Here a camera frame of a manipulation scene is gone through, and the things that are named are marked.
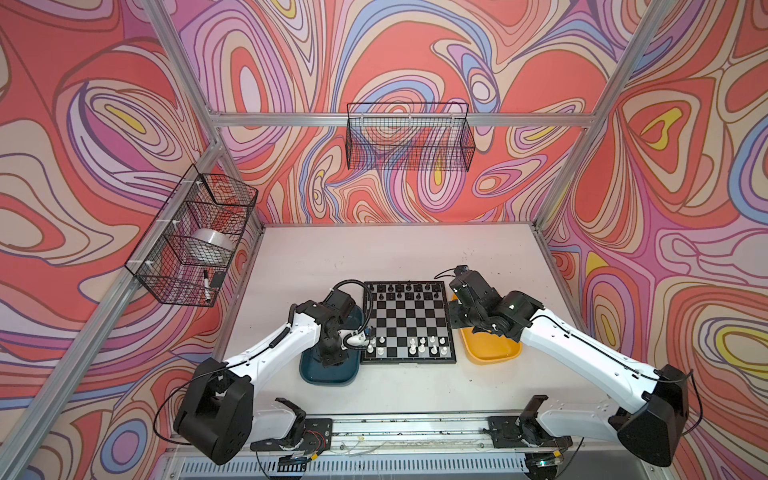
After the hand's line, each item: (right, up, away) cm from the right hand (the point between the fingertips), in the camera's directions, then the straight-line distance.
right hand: (456, 317), depth 78 cm
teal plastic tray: (-39, -16, +3) cm, 42 cm away
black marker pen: (-63, +9, -6) cm, 64 cm away
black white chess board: (-11, -5, +13) cm, 17 cm away
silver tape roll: (-61, +21, -5) cm, 64 cm away
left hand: (-32, -10, +5) cm, 34 cm away
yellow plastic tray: (+10, -10, +6) cm, 15 cm away
